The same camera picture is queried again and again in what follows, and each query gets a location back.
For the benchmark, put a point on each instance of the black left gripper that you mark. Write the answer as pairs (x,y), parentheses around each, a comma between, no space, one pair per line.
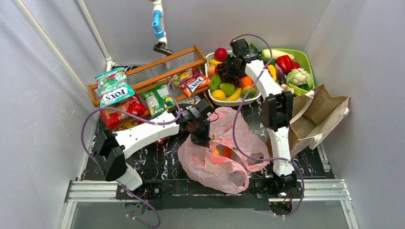
(199,137)

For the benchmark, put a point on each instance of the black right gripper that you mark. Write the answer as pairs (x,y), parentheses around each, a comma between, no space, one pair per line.
(234,66)

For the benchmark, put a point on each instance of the dark grape bunch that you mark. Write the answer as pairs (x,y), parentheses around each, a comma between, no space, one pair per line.
(220,69)

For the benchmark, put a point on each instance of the yellow lemon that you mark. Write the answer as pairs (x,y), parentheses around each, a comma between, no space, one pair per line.
(217,152)

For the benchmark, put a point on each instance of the watermelon slice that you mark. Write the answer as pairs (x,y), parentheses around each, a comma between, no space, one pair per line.
(227,152)

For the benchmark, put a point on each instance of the pink plastic grocery bag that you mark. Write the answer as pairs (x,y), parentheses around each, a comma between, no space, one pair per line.
(231,176)

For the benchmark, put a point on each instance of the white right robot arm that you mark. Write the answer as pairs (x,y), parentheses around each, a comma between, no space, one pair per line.
(276,112)

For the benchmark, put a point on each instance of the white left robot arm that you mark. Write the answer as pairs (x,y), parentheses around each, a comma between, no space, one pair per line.
(112,149)

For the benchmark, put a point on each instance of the red apple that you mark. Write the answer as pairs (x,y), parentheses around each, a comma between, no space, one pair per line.
(220,54)

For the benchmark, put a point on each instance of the peach fruit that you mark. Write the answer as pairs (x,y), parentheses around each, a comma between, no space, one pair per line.
(211,71)

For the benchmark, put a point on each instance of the green mango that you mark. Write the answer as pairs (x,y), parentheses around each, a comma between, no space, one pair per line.
(227,88)

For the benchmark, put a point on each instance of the green bell pepper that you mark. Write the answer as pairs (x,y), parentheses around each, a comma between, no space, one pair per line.
(215,83)

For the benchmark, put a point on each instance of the yellow banana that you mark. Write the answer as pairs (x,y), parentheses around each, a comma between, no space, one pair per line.
(235,96)

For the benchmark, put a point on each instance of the yellow orange small fruit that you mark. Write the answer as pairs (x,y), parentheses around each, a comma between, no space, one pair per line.
(219,95)

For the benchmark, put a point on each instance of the yellow corn pepper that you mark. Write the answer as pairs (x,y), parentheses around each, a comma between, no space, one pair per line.
(272,70)

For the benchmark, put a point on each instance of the orange Fox's candy bag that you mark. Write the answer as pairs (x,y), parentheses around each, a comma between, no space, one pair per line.
(192,79)

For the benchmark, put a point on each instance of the white fruit basin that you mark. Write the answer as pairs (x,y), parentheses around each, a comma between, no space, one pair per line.
(225,102)

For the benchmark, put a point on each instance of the white radish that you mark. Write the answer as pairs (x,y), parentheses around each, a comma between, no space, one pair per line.
(268,55)

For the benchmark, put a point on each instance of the green snack packet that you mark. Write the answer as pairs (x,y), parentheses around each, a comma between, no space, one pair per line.
(157,100)

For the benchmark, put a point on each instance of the purple eggplant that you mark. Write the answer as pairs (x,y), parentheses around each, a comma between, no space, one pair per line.
(281,77)

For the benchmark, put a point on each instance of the red bell pepper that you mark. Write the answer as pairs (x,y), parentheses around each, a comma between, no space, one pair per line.
(285,63)

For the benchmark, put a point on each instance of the wooden slatted rack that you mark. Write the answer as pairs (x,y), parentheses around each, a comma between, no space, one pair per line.
(142,79)

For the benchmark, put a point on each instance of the cauliflower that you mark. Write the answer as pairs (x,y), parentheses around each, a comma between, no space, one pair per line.
(299,77)

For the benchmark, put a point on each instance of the green vegetable basin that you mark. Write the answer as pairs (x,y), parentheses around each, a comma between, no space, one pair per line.
(301,61)

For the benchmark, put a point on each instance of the white pipe with blue valve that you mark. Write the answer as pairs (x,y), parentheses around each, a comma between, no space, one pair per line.
(159,31)

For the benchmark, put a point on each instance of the green Fox's candy bag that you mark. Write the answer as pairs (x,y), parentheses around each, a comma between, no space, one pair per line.
(113,87)

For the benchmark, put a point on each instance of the brown paper bag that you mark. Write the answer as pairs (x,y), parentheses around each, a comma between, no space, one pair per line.
(314,118)

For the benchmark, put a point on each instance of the white corner pipe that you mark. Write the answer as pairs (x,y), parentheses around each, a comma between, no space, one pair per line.
(87,15)

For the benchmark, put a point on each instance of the aluminium base frame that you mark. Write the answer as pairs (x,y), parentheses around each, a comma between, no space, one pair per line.
(102,191)

